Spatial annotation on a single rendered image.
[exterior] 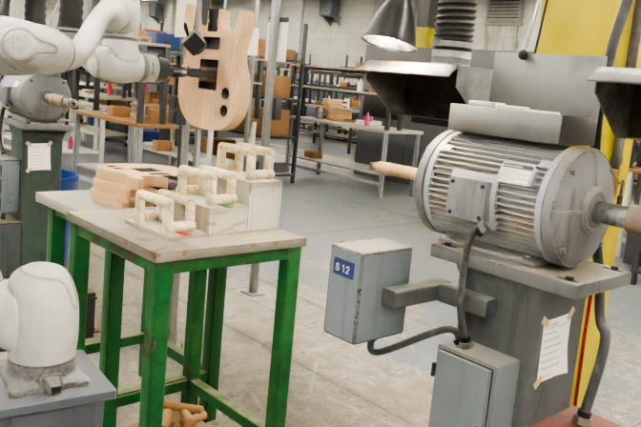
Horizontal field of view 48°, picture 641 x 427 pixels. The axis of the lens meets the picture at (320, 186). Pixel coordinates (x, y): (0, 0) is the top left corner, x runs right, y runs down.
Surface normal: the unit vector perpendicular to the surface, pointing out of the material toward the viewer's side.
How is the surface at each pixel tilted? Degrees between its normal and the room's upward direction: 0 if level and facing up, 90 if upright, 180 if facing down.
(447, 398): 90
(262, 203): 90
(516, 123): 90
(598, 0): 90
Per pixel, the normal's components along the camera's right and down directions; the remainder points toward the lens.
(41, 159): 0.64, 0.16
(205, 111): -0.71, 0.03
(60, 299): 0.81, -0.10
